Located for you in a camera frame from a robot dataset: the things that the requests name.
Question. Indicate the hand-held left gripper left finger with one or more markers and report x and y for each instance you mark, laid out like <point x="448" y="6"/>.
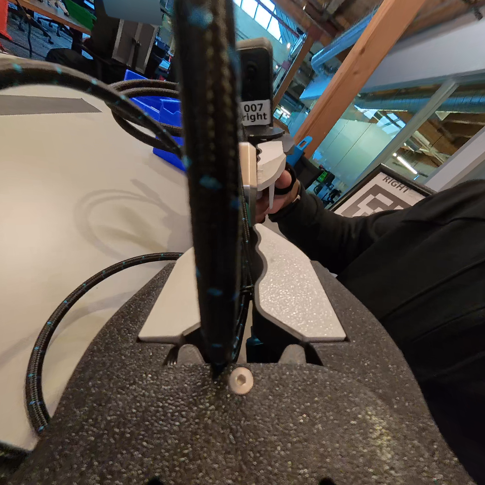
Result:
<point x="170" y="303"/>

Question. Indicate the grey panel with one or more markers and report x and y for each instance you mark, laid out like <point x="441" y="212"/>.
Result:
<point x="136" y="45"/>

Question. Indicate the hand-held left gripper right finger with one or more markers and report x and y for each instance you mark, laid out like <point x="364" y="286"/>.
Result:
<point x="299" y="299"/>

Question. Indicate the person's right hand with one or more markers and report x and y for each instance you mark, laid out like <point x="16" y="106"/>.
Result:
<point x="284" y="204"/>

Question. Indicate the silver metal port hub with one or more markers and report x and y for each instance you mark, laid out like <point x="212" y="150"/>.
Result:
<point x="248" y="163"/>

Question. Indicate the green plastic bin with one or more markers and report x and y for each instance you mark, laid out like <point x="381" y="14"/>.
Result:
<point x="79" y="13"/>

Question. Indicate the person's right forearm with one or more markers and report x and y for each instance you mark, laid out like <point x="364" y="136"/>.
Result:
<point x="341" y="227"/>

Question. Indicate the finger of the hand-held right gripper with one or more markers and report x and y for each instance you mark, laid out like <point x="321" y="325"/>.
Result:
<point x="271" y="163"/>

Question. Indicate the wooden beam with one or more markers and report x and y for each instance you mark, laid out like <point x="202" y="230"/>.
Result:
<point x="360" y="68"/>

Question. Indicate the framed black-white tag board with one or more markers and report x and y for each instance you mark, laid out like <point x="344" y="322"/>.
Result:
<point x="379" y="197"/>

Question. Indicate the person's black jacket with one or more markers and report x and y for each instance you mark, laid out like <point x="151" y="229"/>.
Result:
<point x="435" y="322"/>

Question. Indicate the large blue plastic bin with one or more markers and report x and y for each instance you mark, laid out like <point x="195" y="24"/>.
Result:
<point x="136" y="77"/>
<point x="170" y="113"/>

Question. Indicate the grey tape strip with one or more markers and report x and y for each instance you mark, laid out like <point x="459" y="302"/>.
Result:
<point x="45" y="105"/>

